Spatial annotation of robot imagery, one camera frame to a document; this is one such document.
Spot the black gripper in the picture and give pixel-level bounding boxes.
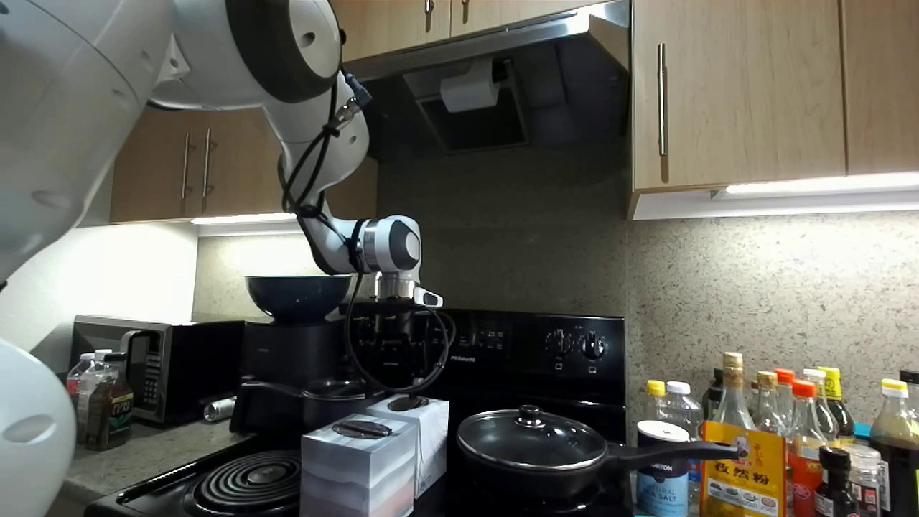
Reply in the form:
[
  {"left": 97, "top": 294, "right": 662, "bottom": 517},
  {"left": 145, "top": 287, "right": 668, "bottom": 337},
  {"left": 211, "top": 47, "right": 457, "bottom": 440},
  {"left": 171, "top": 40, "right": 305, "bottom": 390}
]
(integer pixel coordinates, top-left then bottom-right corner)
[{"left": 371, "top": 303, "right": 421, "bottom": 386}]

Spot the tissue box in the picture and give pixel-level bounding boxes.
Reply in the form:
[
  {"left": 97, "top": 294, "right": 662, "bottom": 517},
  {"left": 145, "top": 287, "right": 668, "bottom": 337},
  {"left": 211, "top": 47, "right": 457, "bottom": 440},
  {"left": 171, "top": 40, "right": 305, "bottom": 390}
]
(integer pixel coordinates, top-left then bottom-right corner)
[
  {"left": 374, "top": 394, "right": 450, "bottom": 494},
  {"left": 299, "top": 415, "right": 417, "bottom": 517}
]

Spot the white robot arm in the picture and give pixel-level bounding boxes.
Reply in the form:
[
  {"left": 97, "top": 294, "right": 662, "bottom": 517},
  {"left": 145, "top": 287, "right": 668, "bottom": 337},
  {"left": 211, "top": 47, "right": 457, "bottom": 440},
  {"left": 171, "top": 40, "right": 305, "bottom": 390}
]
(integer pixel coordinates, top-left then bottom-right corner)
[{"left": 0, "top": 0, "right": 421, "bottom": 298}]

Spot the black electric stove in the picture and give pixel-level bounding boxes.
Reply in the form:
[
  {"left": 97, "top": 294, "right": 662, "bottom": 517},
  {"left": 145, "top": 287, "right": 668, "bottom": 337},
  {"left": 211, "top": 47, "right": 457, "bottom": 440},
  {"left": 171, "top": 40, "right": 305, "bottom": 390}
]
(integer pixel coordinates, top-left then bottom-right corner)
[{"left": 82, "top": 311, "right": 631, "bottom": 517}]

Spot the black air fryer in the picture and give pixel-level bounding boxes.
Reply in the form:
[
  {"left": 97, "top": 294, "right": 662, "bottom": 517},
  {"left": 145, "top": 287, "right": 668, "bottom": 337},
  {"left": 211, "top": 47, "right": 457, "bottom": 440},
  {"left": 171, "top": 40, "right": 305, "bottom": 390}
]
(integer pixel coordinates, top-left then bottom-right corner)
[{"left": 230, "top": 321, "right": 377, "bottom": 438}]

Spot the blue bowl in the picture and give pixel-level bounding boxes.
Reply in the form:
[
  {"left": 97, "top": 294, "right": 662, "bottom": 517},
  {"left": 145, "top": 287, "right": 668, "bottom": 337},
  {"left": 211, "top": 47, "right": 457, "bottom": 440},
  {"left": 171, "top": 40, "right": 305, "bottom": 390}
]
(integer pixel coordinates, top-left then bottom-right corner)
[{"left": 246, "top": 277, "right": 351, "bottom": 321}]

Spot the black pot with lid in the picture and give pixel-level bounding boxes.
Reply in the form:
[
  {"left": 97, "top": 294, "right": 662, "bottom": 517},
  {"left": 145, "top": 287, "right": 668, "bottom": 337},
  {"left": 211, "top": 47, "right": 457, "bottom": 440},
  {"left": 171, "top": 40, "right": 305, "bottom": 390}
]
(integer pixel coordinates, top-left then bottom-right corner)
[{"left": 457, "top": 406, "right": 737, "bottom": 502}]

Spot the black microwave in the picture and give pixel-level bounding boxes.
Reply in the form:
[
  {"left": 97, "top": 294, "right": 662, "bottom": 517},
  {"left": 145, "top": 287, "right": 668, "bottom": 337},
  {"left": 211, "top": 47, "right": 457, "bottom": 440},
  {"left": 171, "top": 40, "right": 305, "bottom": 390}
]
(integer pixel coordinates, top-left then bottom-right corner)
[{"left": 71, "top": 317, "right": 243, "bottom": 429}]

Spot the range hood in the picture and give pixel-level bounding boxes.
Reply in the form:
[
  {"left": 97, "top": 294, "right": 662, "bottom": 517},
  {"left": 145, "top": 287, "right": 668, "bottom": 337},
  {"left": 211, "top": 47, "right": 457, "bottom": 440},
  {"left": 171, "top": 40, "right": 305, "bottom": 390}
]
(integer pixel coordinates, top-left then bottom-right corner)
[{"left": 329, "top": 0, "right": 631, "bottom": 162}]

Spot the plastic water bottle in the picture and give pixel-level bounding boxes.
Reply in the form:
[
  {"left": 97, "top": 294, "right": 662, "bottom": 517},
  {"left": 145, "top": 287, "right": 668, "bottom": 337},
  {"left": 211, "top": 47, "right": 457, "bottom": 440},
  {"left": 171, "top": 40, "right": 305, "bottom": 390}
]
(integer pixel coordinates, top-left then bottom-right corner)
[{"left": 65, "top": 347, "right": 134, "bottom": 452}]

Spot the blue salt canister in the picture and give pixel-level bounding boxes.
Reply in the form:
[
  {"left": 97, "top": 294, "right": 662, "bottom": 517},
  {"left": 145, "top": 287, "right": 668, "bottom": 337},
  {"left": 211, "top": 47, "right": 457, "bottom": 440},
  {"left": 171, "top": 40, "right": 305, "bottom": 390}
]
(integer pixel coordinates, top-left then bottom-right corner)
[{"left": 636, "top": 420, "right": 688, "bottom": 517}]

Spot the yellow label sauce bottle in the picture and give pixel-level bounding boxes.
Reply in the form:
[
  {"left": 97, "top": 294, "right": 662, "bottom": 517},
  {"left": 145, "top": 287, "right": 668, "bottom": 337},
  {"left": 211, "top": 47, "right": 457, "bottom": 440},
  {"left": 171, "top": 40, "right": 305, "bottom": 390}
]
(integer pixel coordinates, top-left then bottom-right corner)
[{"left": 704, "top": 350, "right": 784, "bottom": 517}]

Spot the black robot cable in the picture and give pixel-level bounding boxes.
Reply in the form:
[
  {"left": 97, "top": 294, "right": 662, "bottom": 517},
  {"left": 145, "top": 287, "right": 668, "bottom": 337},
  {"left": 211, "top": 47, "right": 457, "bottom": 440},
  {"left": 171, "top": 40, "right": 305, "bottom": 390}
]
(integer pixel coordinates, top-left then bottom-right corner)
[{"left": 277, "top": 67, "right": 458, "bottom": 397}]

